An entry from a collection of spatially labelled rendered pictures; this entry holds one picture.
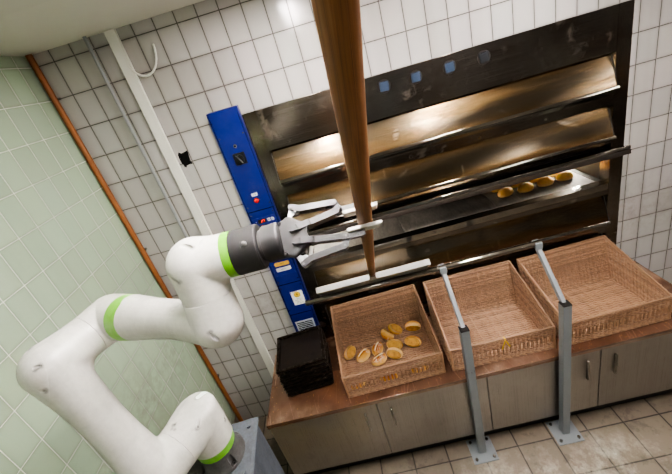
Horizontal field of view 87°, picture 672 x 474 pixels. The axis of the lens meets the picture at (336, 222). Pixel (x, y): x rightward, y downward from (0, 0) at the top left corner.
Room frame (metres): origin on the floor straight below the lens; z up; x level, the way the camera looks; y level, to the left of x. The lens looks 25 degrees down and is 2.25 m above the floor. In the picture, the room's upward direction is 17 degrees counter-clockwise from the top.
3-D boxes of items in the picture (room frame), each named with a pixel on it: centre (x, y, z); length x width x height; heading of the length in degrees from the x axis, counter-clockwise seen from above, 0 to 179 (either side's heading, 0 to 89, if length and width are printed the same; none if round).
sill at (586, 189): (1.86, -0.67, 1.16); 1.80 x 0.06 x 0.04; 86
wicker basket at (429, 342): (1.61, -0.07, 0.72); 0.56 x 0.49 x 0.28; 88
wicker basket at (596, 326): (1.53, -1.26, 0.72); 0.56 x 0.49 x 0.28; 88
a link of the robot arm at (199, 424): (0.79, 0.58, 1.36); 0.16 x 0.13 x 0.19; 147
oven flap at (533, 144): (1.83, -0.67, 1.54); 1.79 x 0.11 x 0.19; 86
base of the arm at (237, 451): (0.80, 0.63, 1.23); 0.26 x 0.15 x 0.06; 91
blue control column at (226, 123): (2.83, 0.32, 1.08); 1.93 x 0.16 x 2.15; 176
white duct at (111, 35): (1.91, 0.72, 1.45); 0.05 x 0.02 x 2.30; 86
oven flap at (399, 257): (1.83, -0.67, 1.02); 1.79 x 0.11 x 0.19; 86
